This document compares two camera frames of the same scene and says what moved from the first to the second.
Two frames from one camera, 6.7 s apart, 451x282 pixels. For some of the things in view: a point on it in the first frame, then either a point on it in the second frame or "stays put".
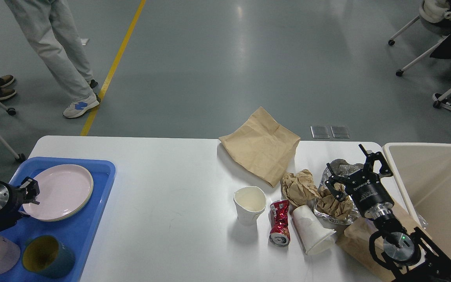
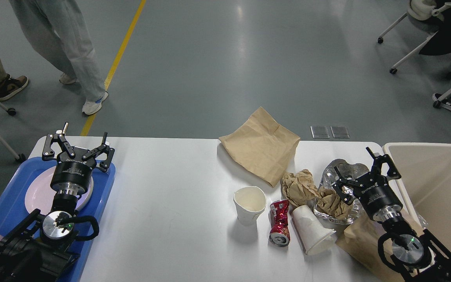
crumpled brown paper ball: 300,189 stays put
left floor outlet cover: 320,131 stays put
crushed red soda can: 279,235 stays put
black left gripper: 26,195 to 71,176
